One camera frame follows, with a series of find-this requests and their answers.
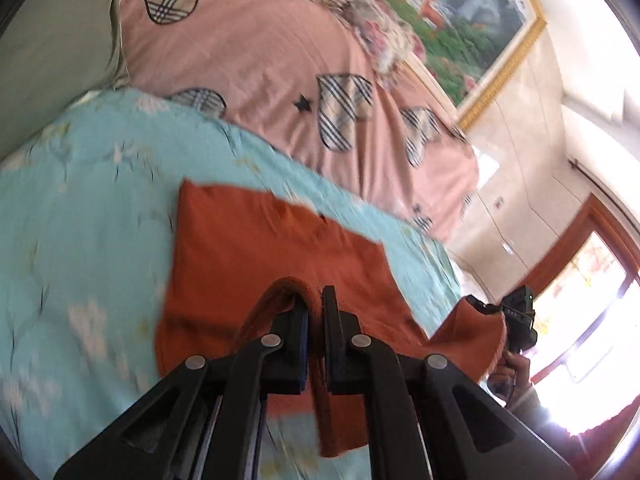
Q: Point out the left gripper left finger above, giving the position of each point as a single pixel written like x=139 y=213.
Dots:
x=206 y=418

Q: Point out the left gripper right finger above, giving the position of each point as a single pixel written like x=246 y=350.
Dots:
x=425 y=418

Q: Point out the orange knit sweater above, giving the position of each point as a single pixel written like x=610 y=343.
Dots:
x=243 y=256

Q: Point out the person's right hand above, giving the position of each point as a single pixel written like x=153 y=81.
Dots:
x=510 y=378

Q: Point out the white wardrobe doors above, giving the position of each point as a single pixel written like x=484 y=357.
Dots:
x=528 y=194

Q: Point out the turquoise floral bed sheet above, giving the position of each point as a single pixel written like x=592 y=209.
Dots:
x=88 y=214

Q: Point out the white floral pillow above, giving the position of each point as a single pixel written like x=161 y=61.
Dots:
x=387 y=39

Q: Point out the gold-framed landscape painting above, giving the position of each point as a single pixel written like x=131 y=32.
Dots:
x=471 y=47

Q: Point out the pink plaid-heart duvet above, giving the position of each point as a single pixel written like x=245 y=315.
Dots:
x=292 y=73

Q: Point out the green pillow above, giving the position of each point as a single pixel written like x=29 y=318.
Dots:
x=52 y=53

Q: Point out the brown wooden door frame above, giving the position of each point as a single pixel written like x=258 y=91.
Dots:
x=579 y=298

